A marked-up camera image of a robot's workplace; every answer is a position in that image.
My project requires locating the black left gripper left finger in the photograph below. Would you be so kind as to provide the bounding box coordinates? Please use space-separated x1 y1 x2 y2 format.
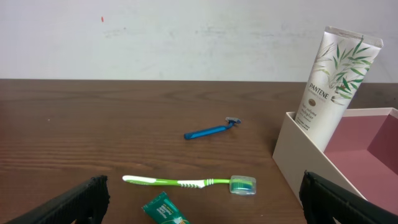
7 175 110 224

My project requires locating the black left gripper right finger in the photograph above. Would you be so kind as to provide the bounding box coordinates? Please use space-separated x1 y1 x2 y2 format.
299 170 397 224

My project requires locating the green and red toothpaste tube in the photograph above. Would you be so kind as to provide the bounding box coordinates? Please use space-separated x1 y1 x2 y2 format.
142 192 190 224

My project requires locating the green and white toothbrush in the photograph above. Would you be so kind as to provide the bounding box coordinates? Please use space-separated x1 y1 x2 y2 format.
122 175 257 196

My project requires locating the white Pantene tube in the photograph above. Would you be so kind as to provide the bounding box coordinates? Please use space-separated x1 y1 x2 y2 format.
295 26 383 152

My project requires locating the white box with pink interior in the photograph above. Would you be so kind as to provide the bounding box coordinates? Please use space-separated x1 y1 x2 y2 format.
272 108 397 213

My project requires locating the blue disposable razor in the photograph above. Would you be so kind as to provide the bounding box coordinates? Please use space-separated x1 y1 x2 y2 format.
183 117 241 140

